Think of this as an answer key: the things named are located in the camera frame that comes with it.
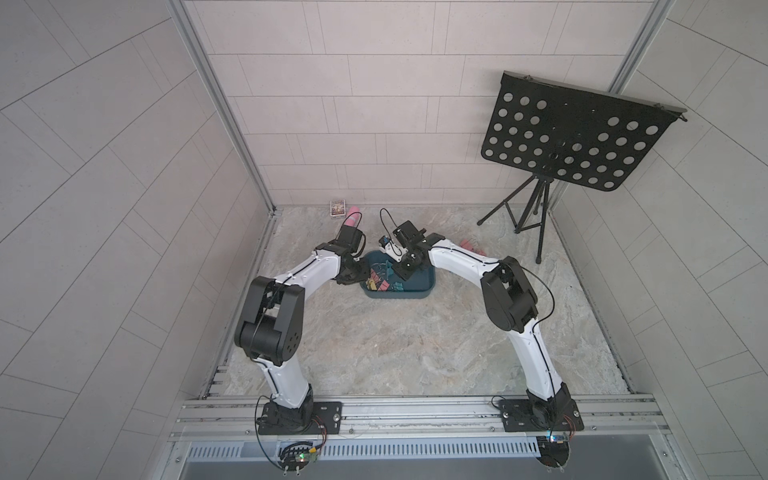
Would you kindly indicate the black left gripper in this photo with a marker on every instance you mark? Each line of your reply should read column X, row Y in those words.
column 363, row 273

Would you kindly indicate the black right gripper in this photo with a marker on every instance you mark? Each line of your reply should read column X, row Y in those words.
column 404, row 272

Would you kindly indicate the teal plastic storage box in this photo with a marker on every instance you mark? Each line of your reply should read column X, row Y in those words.
column 419, row 286

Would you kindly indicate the pink binder clip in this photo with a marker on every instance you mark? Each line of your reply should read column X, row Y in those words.
column 468, row 245

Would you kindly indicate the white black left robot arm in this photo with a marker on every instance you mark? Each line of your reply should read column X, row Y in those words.
column 270, row 326

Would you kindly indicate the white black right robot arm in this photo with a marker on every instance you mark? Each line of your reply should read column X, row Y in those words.
column 510, row 303

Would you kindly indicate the binder clips pile in box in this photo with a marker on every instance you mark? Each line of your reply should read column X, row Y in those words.
column 384, row 281

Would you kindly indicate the small card box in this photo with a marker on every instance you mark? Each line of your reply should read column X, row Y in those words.
column 338, row 208

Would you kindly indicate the pink toy microphone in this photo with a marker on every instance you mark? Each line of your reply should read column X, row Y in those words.
column 353, row 217

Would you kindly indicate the left circuit board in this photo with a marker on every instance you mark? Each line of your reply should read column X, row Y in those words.
column 297, row 456

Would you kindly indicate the circuit board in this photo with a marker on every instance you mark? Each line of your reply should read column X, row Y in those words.
column 297, row 456
column 553, row 453

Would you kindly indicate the black music stand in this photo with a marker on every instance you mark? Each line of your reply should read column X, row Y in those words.
column 558, row 132

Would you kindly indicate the right circuit board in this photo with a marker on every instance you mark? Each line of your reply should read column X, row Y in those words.
column 553, row 453

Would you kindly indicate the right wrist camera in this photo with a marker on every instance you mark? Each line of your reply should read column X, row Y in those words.
column 390, row 248

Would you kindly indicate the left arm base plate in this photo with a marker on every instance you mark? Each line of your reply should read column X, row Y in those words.
column 310, row 419

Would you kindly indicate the aluminium mounting rail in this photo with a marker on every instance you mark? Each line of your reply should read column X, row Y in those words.
column 358, row 417

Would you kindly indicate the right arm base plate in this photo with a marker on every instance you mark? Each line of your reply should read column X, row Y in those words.
column 525, row 415

